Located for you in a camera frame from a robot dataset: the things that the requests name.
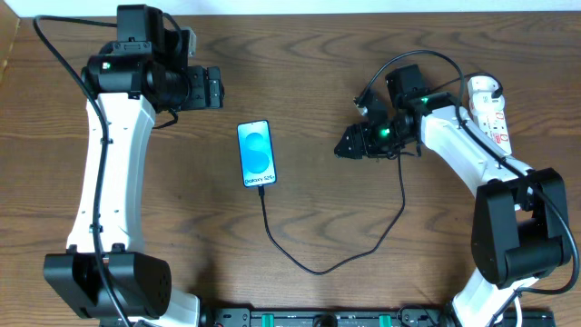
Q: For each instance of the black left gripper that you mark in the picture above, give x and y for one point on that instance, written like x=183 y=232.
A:
x=213 y=86

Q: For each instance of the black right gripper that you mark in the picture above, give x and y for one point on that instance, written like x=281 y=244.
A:
x=363 y=141

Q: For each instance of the blue Galaxy smartphone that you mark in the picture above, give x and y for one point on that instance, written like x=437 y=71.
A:
x=256 y=154

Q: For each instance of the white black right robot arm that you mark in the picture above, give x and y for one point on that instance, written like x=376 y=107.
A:
x=520 y=232

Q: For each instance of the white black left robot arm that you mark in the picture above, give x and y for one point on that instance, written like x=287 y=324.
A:
x=104 y=272

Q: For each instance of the white charger adapter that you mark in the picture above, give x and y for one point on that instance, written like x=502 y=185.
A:
x=485 y=95

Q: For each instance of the white power strip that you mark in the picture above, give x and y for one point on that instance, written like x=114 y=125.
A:
x=490 y=118

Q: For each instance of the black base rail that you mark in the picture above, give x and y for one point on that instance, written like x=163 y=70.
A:
x=243 y=317

